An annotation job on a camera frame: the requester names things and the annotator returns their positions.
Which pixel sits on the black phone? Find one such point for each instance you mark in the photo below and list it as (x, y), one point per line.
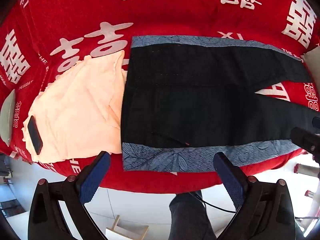
(35, 135)

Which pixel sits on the wooden stool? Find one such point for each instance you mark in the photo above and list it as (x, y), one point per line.
(130, 228)

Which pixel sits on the peach cloth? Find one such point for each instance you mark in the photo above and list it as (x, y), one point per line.
(80, 105)

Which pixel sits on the person's leg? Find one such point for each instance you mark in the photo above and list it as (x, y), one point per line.
(190, 220)

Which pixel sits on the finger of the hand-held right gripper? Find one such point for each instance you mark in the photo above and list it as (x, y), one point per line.
(305, 137)

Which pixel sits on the black pants with blue trim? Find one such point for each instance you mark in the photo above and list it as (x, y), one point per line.
(200, 100)

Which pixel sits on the grey plate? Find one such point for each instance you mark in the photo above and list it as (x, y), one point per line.
(7, 117)

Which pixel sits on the red printed blanket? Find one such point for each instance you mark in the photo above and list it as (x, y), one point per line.
(175, 12)

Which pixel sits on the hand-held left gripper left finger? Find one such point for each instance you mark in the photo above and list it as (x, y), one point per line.
(93, 181)

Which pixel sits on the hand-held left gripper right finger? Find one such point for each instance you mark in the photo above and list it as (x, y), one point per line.
(232, 181)

